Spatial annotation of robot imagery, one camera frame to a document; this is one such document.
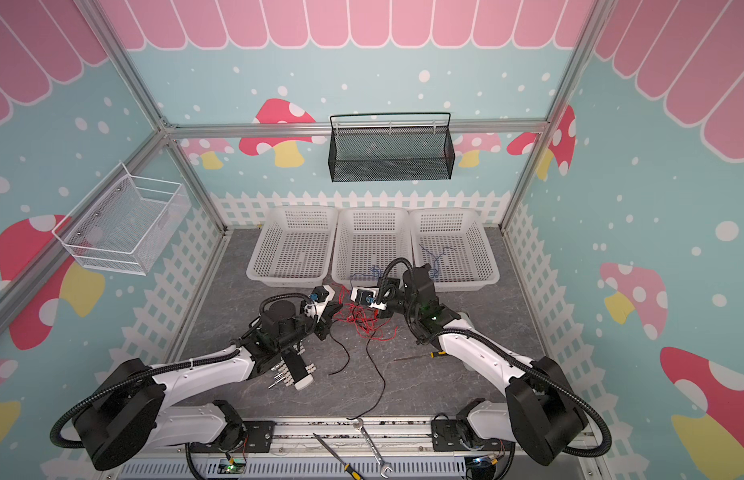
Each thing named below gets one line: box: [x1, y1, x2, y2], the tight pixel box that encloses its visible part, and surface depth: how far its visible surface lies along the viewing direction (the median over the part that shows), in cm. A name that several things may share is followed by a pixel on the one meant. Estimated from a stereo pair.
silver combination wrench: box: [353, 418, 393, 479], surface depth 74 cm
